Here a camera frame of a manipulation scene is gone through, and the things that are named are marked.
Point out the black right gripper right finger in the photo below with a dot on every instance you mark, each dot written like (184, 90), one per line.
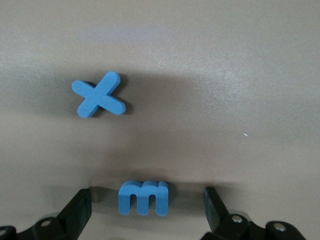
(225, 225)

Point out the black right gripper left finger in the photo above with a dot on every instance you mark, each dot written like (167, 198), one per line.
(75, 212)

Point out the blue foam letter E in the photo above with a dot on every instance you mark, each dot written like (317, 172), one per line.
(142, 192)

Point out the blue foam letter X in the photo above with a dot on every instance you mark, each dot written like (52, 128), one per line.
(98, 96)

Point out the brown paper table cover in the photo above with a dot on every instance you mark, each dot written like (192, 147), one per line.
(200, 75)

